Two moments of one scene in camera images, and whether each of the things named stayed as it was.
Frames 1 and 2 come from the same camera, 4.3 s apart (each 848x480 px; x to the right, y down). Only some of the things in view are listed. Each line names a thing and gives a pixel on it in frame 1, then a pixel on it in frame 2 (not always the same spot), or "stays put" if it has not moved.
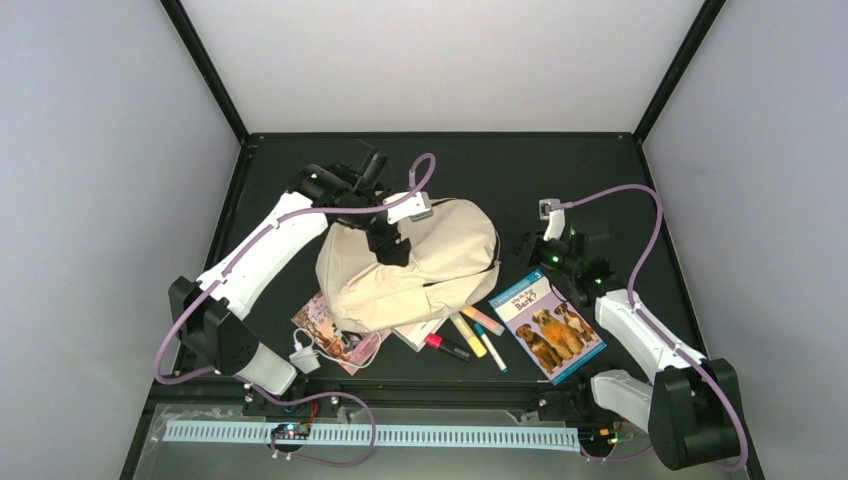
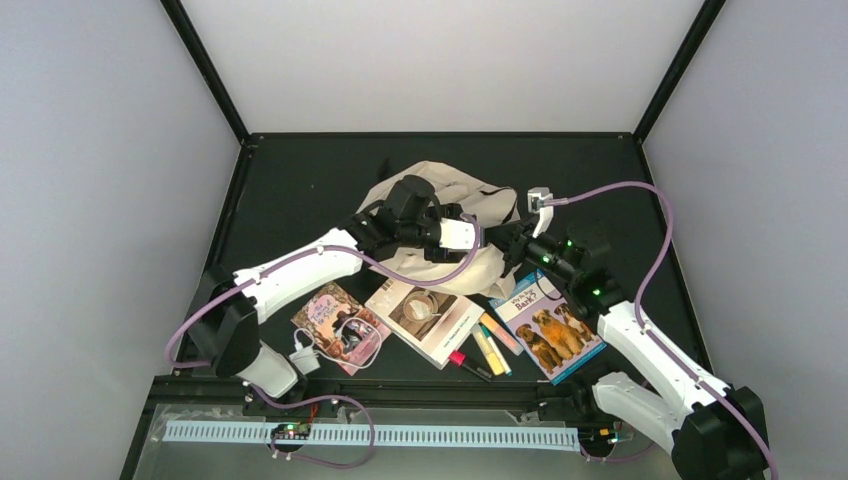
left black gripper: (392, 252) -> (446, 255)
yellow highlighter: (473, 341) -> (489, 356)
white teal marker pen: (481, 331) stays put
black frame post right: (692, 41) stays put
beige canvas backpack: (454, 262) -> (481, 272)
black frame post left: (181, 20) stays put
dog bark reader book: (559, 341) stays put
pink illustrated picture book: (352, 350) stays put
